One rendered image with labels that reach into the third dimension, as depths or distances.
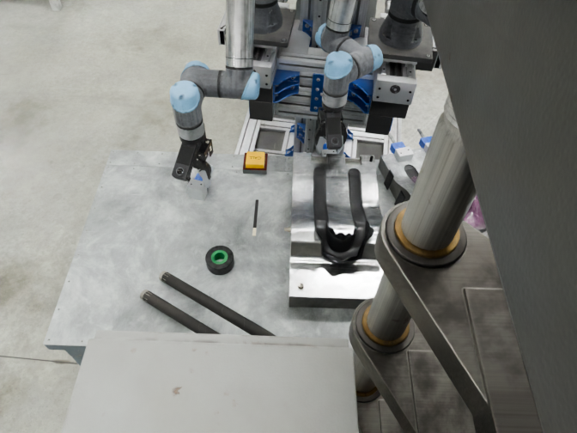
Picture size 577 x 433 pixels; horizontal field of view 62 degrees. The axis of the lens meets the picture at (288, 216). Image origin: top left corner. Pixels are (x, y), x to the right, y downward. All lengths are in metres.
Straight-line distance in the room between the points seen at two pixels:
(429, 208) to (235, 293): 0.92
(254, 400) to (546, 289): 0.39
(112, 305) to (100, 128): 1.86
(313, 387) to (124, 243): 1.04
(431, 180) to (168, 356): 0.34
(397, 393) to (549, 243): 0.58
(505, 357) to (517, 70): 0.35
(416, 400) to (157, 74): 2.97
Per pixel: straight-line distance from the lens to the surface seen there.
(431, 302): 0.53
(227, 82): 1.36
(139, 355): 0.57
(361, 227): 1.35
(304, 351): 0.56
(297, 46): 1.90
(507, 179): 0.22
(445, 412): 0.76
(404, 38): 1.76
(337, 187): 1.47
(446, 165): 0.46
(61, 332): 1.41
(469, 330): 0.53
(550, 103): 0.20
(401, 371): 0.77
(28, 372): 2.33
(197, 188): 1.51
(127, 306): 1.38
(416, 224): 0.53
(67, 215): 2.71
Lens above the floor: 1.99
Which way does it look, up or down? 53 degrees down
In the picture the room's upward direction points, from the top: 3 degrees clockwise
